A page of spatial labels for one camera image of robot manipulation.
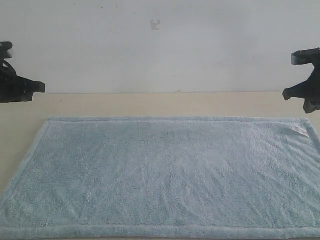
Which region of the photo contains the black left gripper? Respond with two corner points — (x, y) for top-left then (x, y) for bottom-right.
(0, 59), (46, 103)

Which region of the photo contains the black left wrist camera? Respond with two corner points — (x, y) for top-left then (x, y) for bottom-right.
(0, 41), (13, 60)

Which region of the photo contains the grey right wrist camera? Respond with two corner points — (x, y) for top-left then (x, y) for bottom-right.
(291, 47), (320, 66)

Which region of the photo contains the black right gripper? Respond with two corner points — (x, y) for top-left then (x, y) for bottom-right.
(282, 58), (320, 114)

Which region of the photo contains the light blue fluffy towel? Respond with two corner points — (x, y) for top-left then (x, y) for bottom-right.
(0, 116), (320, 240)

